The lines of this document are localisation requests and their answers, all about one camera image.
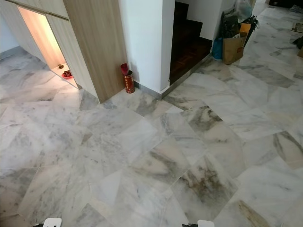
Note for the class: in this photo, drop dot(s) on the small red bowl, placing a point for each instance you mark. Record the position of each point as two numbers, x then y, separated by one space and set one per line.
66 74

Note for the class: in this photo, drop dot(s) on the light wooden cabinet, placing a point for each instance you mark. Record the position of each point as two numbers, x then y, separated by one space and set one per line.
90 42

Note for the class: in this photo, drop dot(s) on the red-brown cylindrical vase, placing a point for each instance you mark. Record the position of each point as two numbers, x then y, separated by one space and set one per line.
129 82

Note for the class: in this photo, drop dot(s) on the dark wooden staircase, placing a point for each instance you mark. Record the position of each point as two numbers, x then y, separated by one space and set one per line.
187 47

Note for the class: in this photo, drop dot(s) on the blue bag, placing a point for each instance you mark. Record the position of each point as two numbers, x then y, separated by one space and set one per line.
218 48

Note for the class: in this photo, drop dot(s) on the brown paper bag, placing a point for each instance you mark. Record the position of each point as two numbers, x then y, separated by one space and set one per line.
233 49

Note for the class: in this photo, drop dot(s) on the white plastic bag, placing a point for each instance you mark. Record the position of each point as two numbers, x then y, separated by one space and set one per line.
244 9

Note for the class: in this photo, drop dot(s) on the printed paper sheet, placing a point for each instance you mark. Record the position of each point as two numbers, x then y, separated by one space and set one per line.
297 27

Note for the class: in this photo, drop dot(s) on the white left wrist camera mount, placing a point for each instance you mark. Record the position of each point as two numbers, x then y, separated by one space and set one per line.
52 222

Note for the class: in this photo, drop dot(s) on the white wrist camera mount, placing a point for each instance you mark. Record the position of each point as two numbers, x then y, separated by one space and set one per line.
52 222
205 223

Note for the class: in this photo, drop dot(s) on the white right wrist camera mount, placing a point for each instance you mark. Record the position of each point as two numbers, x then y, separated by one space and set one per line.
205 223

